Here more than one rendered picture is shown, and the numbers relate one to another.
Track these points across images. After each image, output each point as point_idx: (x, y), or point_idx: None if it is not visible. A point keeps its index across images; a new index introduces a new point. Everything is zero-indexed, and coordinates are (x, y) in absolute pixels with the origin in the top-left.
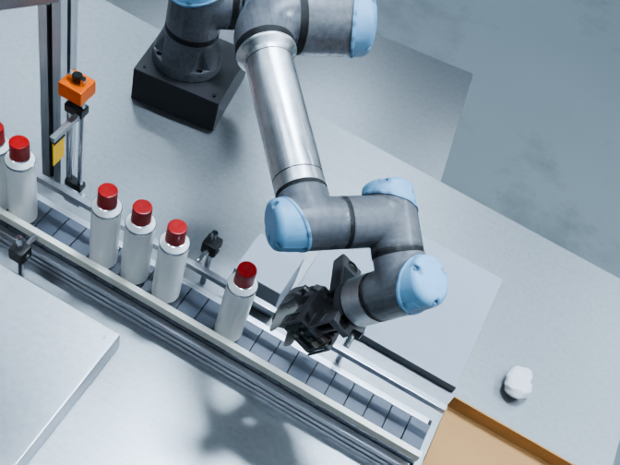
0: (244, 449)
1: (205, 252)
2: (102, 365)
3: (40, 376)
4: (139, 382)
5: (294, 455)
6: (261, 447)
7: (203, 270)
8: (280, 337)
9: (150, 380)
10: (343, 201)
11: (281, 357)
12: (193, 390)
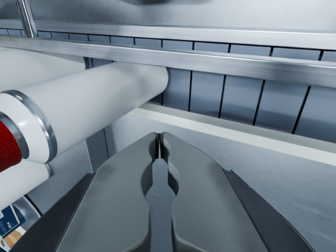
0: (243, 176)
1: (17, 8)
2: (101, 137)
3: (74, 171)
4: (130, 137)
5: (312, 174)
6: (262, 171)
7: (39, 48)
8: (226, 38)
9: (135, 133)
10: None
11: (241, 78)
12: (169, 131)
